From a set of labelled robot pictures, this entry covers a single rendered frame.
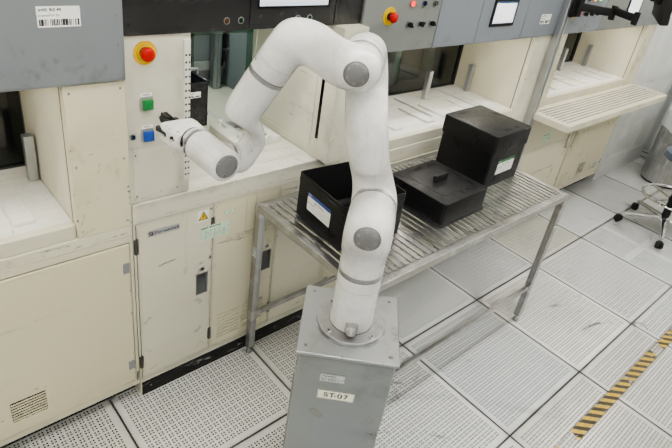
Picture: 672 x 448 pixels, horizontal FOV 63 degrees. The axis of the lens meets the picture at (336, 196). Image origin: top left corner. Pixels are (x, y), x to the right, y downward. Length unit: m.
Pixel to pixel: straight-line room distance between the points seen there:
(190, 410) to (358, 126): 1.46
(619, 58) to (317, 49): 3.65
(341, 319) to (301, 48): 0.73
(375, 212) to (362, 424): 0.68
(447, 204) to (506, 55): 1.41
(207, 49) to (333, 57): 1.72
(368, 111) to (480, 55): 2.19
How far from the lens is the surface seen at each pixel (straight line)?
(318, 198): 1.90
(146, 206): 1.87
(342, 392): 1.61
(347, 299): 1.49
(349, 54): 1.14
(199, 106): 2.20
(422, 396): 2.52
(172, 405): 2.37
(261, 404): 2.37
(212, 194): 1.97
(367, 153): 1.27
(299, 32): 1.22
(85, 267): 1.90
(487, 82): 3.38
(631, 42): 4.62
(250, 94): 1.28
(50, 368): 2.11
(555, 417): 2.70
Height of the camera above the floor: 1.83
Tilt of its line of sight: 29 degrees down
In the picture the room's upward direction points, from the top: 9 degrees clockwise
